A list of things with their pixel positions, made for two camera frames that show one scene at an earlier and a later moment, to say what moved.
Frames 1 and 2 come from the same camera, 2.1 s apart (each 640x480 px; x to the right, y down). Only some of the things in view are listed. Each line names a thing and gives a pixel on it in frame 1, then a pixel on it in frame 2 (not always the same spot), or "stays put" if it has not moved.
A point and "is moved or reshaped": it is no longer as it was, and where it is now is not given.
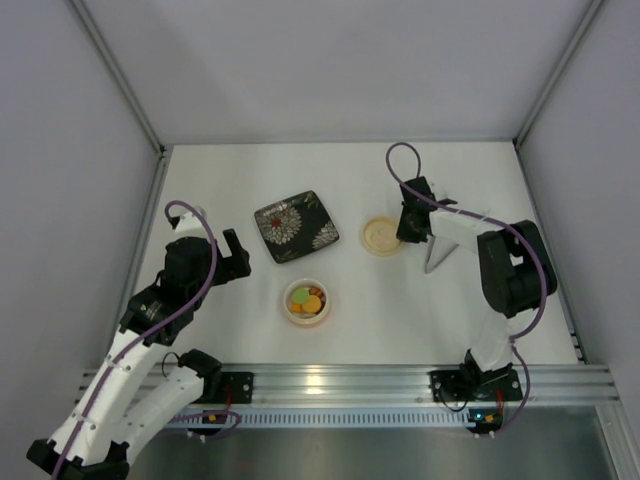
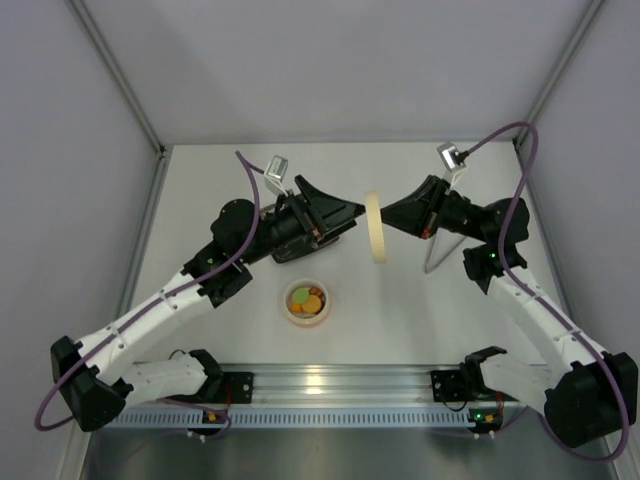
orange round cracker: [312, 305] stays put
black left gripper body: [232, 257] to [310, 220]
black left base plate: [240, 385] stays put
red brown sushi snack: [316, 291] stays put
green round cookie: [300, 295] stays put
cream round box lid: [379, 236] is moved or reshaped
